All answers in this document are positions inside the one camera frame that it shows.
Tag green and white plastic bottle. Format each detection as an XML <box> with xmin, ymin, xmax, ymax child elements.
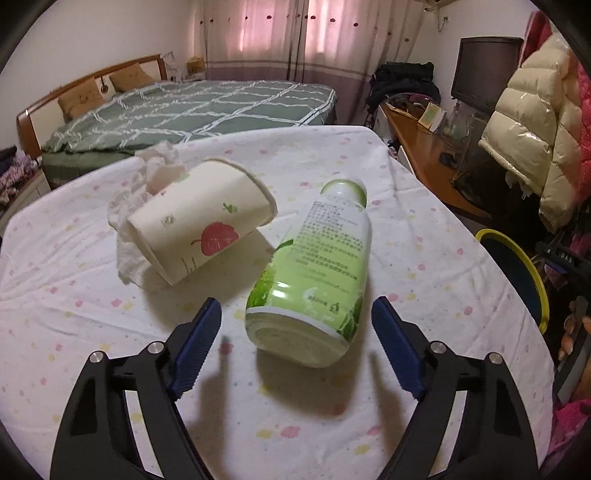
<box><xmin>245</xmin><ymin>179</ymin><xmax>373</xmax><ymax>368</ymax></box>

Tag bed with green checked cover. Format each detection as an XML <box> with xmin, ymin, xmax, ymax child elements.
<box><xmin>41</xmin><ymin>79</ymin><xmax>337</xmax><ymax>190</ymax></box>

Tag dark bags and clothes heap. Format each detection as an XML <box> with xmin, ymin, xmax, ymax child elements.
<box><xmin>367</xmin><ymin>61</ymin><xmax>441</xmax><ymax>125</ymax></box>

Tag white crumpled tissue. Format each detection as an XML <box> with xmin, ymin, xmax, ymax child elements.
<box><xmin>108</xmin><ymin>142</ymin><xmax>186</xmax><ymax>286</ymax></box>

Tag small brown pillow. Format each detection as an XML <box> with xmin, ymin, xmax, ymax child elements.
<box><xmin>109</xmin><ymin>65</ymin><xmax>153</xmax><ymax>92</ymax></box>

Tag person's right hand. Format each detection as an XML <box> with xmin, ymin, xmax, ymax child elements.
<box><xmin>558</xmin><ymin>298</ymin><xmax>591</xmax><ymax>363</ymax></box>

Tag pink and white curtains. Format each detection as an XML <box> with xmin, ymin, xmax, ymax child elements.
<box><xmin>187</xmin><ymin>0</ymin><xmax>426</xmax><ymax>127</ymax></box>

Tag wooden desk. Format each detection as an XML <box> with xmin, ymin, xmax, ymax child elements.
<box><xmin>379</xmin><ymin>99</ymin><xmax>492</xmax><ymax>222</ymax></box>

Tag large brown pillow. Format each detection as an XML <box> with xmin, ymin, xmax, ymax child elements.
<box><xmin>58</xmin><ymin>78</ymin><xmax>106</xmax><ymax>121</ymax></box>

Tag small printed card box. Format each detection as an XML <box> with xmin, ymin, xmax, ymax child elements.
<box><xmin>418</xmin><ymin>102</ymin><xmax>445</xmax><ymax>133</ymax></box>

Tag clear acrylic desk organiser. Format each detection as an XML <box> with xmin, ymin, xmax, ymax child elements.
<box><xmin>442</xmin><ymin>104</ymin><xmax>488</xmax><ymax>178</ymax></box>

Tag cream puffer jacket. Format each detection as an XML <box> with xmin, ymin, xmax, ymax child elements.
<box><xmin>478</xmin><ymin>34</ymin><xmax>583</xmax><ymax>234</ymax></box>

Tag pile of clothes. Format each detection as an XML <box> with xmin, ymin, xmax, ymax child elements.
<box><xmin>0</xmin><ymin>145</ymin><xmax>41</xmax><ymax>206</ymax></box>

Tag wooden headboard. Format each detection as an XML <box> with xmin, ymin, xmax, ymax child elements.
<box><xmin>17</xmin><ymin>54</ymin><xmax>169</xmax><ymax>158</ymax></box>

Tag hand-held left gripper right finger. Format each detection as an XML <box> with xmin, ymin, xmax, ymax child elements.
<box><xmin>370</xmin><ymin>295</ymin><xmax>550</xmax><ymax>480</ymax></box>

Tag yellow-rimmed dark trash bin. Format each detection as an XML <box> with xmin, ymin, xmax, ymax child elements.
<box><xmin>475</xmin><ymin>228</ymin><xmax>550</xmax><ymax>334</ymax></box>

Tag cream paper cup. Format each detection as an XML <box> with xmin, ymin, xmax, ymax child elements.
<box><xmin>126</xmin><ymin>158</ymin><xmax>279</xmax><ymax>286</ymax></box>

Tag white bedside drawer cabinet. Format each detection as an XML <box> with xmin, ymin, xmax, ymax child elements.
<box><xmin>0</xmin><ymin>175</ymin><xmax>51</xmax><ymax>222</ymax></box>

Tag black monitor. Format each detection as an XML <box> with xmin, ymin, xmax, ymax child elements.
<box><xmin>450</xmin><ymin>37</ymin><xmax>525</xmax><ymax>116</ymax></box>

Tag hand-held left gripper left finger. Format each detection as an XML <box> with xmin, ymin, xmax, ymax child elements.
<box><xmin>50</xmin><ymin>296</ymin><xmax>223</xmax><ymax>480</ymax></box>

